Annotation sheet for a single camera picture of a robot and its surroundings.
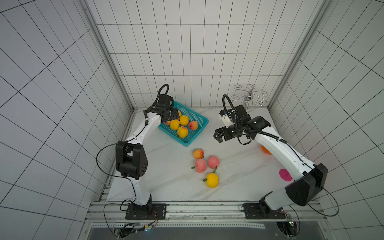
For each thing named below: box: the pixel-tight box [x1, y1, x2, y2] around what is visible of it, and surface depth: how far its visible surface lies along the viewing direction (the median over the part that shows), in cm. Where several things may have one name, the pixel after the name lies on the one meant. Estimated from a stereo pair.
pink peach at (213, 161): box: [208, 155, 220, 169], surface depth 87 cm
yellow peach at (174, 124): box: [170, 119, 180, 131], surface depth 103 cm
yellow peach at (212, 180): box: [206, 173, 220, 188], surface depth 80 cm
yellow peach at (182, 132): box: [177, 126, 189, 138], surface depth 101 cm
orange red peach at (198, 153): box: [193, 148, 204, 159], surface depth 91 cm
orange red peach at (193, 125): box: [189, 121, 199, 130], surface depth 105 cm
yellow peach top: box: [179, 115, 189, 126], surface depth 107 cm
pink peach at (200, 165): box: [195, 158, 207, 173], surface depth 85 cm
